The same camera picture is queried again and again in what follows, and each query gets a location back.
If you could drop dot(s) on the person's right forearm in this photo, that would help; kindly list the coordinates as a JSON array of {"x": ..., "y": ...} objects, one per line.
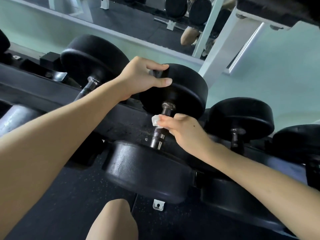
[{"x": 270, "y": 187}]

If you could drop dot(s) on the person's left hand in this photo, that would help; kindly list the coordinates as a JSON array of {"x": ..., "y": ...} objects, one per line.
[{"x": 137, "y": 77}]

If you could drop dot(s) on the person's right hand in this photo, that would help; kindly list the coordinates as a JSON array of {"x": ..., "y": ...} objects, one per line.
[{"x": 190, "y": 134}]

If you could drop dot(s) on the person's left forearm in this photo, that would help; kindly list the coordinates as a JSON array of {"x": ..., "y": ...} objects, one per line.
[{"x": 50, "y": 142}]

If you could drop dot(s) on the large black dumbbell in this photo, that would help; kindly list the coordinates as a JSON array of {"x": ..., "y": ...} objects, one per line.
[{"x": 3, "y": 42}]

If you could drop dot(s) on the black dumbbell white lettering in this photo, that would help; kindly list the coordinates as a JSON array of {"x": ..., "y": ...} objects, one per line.
[{"x": 240, "y": 114}]

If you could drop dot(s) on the white wet wipe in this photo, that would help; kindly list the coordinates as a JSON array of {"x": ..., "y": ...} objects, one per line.
[{"x": 155, "y": 120}]

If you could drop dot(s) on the black dumbbell rack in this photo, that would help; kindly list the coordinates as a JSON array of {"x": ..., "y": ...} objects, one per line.
[{"x": 62, "y": 89}]

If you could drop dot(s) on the white metal rack leg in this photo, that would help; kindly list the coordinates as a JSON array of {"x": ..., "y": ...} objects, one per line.
[{"x": 220, "y": 54}]

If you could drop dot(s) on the black hex dumbbell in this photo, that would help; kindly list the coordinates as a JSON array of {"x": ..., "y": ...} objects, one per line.
[{"x": 50, "y": 58}]

